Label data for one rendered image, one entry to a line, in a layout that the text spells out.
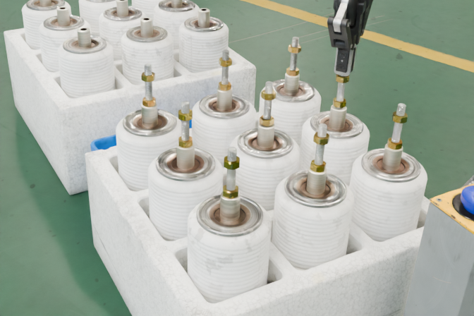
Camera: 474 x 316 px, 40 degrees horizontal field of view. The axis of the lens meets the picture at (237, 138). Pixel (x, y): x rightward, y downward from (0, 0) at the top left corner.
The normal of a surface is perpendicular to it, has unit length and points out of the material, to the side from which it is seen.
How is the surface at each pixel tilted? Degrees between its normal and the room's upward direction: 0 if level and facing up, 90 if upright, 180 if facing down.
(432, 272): 90
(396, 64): 0
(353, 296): 90
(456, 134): 0
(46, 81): 0
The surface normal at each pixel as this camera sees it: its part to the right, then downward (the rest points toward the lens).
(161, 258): 0.04, -0.86
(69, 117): 0.50, 0.46
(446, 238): -0.87, 0.22
